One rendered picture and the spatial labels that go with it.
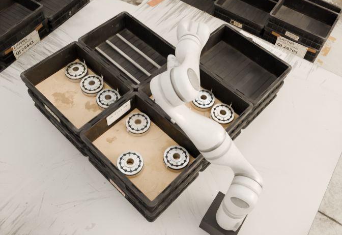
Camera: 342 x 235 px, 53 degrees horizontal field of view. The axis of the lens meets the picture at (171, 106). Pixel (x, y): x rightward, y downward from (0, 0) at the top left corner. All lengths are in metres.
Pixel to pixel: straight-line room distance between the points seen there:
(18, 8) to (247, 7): 1.64
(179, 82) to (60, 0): 2.07
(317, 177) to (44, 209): 1.16
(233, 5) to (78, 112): 1.64
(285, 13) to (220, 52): 0.98
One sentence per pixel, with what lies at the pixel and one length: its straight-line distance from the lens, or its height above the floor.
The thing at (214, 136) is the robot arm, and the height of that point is 1.30.
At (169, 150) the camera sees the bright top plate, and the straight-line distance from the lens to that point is 1.37.
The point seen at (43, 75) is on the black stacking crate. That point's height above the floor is 0.86.
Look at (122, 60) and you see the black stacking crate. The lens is 1.69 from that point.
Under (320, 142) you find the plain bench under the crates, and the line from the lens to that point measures 1.76.
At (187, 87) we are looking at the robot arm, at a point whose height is 1.45.
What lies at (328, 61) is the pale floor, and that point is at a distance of 3.17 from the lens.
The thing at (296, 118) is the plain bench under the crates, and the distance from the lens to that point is 1.79.
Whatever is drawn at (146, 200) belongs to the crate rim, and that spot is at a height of 0.93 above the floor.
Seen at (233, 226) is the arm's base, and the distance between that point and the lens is 1.31.
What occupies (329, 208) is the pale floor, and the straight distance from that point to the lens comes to 2.46.
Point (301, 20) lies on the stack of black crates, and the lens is 2.63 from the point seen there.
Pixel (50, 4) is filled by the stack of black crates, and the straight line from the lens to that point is 2.77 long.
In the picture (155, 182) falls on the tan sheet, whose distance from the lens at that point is 1.35.
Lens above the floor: 2.08
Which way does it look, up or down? 56 degrees down
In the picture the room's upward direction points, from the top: 6 degrees clockwise
